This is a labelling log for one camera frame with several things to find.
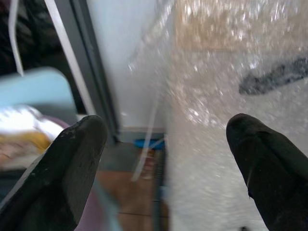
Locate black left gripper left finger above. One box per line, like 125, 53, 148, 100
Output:
0, 115, 108, 231

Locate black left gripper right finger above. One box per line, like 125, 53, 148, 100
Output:
226, 114, 308, 231

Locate white and yellow clothes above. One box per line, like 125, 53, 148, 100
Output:
0, 105, 70, 171

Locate clear bubble wrap sheet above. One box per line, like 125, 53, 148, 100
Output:
127, 0, 308, 231

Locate light blue laundry basket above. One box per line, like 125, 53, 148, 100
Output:
0, 67, 80, 126

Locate blue plastic object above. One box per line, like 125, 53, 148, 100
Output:
134, 137, 167, 150

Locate white strap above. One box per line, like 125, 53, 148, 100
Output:
131, 101, 167, 181
8, 0, 25, 76

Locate dark grey door frame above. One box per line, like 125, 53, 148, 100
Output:
51, 0, 121, 142

